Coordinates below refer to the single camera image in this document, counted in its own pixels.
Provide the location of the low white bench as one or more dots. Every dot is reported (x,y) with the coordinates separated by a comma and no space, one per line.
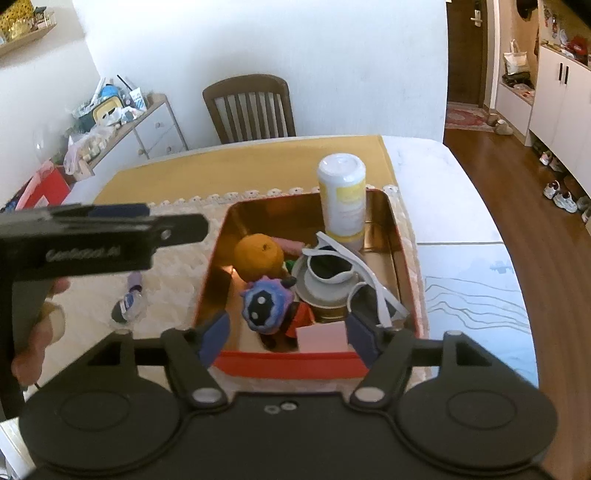
(512,108)

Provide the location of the long red box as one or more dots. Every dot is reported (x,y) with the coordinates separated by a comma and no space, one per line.
(51,187)

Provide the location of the clear plastic bag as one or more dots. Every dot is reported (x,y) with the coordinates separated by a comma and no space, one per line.
(87,143)

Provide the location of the yellow tablecloth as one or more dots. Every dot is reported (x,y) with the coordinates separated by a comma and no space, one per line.
(231,170)

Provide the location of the small clear glue bottle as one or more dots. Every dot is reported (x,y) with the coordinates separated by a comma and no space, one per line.
(131,307)

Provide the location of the brown door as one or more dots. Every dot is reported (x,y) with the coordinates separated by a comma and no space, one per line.
(461,46)

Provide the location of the orange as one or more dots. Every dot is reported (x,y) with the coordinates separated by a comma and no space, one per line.
(256,258)

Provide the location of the purple block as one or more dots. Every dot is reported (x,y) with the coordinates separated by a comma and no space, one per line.
(135,281)

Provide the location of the beige slippers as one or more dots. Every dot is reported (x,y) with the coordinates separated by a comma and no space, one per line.
(501,124)

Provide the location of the pale blue table mat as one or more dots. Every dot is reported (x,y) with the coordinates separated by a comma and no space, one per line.
(475,300)

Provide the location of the wooden wall shelf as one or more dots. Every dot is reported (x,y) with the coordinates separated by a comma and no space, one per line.
(27,39)

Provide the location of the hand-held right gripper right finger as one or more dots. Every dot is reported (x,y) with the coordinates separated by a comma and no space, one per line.
(362,334)

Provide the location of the white cabinet with wooden top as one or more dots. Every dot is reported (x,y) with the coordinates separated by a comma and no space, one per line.
(157,134)

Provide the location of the white sunglasses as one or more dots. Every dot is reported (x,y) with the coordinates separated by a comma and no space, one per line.
(330,265)

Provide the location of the blue purple plush toy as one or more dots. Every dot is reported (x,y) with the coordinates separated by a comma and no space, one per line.
(263,304)

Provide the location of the white tote bag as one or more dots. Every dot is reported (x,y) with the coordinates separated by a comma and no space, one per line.
(515,60)

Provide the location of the blue yellow toy box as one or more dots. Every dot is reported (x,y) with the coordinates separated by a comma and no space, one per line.
(106,110)

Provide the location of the person's left hand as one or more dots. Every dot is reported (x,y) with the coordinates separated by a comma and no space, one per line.
(32,355)

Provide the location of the patterned rug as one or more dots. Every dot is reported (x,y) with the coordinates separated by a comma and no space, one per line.
(461,117)

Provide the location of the small green piece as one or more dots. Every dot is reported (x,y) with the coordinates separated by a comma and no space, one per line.
(288,265)

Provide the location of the tall white cabinet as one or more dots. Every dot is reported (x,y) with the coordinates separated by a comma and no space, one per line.
(558,115)

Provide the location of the red tin box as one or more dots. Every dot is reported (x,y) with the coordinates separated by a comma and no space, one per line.
(286,367)

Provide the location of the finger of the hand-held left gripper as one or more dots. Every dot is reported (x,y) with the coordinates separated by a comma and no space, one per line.
(115,210)
(184,230)

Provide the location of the pink notepad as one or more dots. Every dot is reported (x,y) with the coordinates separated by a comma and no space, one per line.
(323,339)

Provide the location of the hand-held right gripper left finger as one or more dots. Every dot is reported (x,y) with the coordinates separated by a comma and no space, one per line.
(214,334)

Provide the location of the wooden chair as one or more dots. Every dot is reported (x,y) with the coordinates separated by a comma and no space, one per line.
(244,83)

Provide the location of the white sneakers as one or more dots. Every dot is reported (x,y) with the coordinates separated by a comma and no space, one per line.
(561,198)

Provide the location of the white yellow bottle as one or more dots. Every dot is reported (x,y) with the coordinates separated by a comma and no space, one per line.
(341,203)

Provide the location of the round gold tin lid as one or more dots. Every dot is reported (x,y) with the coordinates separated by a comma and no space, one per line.
(330,313)

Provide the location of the pink tube with yellow cap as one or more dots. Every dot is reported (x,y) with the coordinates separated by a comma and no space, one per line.
(291,244)

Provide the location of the paper cup with straw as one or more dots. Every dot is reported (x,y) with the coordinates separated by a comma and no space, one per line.
(137,99)

